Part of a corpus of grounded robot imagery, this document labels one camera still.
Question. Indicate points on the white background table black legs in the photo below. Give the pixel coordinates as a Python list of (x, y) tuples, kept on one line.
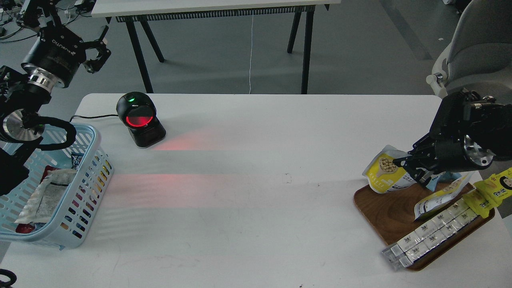
[(131, 11)]

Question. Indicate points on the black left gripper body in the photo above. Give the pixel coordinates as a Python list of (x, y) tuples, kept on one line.
[(58, 51)]

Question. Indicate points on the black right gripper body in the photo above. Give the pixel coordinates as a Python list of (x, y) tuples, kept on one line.
[(458, 155)]

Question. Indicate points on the blue snack bag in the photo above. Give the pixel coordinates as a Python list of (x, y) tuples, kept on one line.
[(446, 177)]

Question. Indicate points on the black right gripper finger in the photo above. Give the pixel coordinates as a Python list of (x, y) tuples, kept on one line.
[(421, 169), (423, 147)]

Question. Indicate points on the white snack pack in basket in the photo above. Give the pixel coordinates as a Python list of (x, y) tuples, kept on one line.
[(44, 200)]

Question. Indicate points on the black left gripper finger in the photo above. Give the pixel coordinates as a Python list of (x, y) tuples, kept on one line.
[(97, 42), (94, 65)]

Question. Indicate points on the black barcode scanner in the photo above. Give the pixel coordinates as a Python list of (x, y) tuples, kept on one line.
[(138, 113)]

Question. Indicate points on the yellow white bean snack pouch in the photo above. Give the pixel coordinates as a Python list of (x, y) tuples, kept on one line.
[(383, 175)]

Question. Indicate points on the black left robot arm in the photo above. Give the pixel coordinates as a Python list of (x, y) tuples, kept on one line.
[(23, 94)]

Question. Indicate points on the yellow cartoon snack bag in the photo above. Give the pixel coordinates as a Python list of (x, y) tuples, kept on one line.
[(489, 193)]

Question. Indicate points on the dark blue snack in basket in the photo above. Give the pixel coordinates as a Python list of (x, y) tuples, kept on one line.
[(76, 159)]

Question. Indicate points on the brown wooden tray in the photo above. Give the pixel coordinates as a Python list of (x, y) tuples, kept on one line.
[(392, 217)]

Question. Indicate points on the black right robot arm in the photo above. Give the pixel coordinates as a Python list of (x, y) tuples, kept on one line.
[(469, 132)]

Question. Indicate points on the silver white biscuit pack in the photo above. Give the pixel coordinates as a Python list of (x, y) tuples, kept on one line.
[(429, 236)]

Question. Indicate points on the light blue plastic basket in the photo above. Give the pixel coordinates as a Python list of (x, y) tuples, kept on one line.
[(71, 219)]

